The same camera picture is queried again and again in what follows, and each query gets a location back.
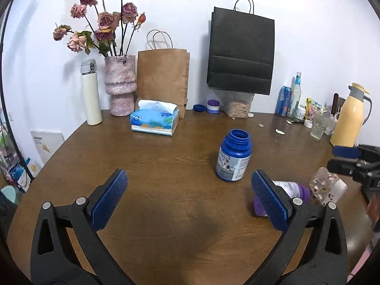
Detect purple plastic jar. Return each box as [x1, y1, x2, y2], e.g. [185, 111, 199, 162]
[253, 181, 311, 217]

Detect blue plastic jar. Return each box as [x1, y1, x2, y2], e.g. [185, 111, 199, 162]
[215, 129, 252, 182]

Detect person's hand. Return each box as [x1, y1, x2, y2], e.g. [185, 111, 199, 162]
[366, 196, 379, 223]

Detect yellow thermos jug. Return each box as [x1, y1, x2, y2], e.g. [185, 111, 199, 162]
[330, 83, 372, 147]

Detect empty drinking glass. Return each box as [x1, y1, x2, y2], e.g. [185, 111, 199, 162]
[310, 111, 328, 141]

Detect snack packets pile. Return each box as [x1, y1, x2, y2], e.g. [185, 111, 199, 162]
[305, 98, 323, 120]

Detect clear glass bottle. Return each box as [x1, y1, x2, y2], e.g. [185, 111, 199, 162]
[287, 72, 301, 118]

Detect blue drink can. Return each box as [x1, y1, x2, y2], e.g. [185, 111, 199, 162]
[275, 86, 292, 116]

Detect white board on floor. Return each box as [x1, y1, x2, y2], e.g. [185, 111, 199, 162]
[30, 131, 64, 165]

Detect clear container of seeds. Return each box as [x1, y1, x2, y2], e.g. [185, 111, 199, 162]
[222, 91, 254, 119]

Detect small purple white jar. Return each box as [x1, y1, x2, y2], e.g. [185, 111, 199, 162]
[206, 99, 220, 114]

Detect blue tissue box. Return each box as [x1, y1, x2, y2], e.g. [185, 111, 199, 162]
[130, 100, 179, 136]

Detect black paper bag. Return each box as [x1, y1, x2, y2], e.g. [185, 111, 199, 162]
[207, 0, 275, 95]

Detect blue jar lid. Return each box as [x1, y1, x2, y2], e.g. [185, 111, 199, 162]
[193, 104, 206, 112]

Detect pink ceramic vase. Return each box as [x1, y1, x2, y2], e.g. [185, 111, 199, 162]
[105, 55, 137, 117]

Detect cream thermos bottle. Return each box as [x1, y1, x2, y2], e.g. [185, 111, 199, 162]
[81, 59, 102, 125]

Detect brown paper bag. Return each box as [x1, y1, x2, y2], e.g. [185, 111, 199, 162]
[136, 29, 191, 119]

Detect dried pink flowers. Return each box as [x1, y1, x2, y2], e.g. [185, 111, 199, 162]
[53, 0, 146, 57]

